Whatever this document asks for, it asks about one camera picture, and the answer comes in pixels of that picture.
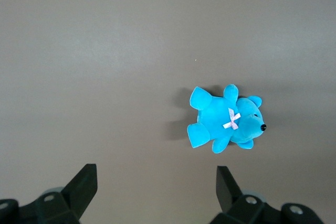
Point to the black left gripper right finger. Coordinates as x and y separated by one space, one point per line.
236 203

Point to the blue teddy bear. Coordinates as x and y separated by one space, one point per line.
225 121

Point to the brown table cover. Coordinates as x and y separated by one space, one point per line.
105 64

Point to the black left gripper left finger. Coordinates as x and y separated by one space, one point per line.
68 197

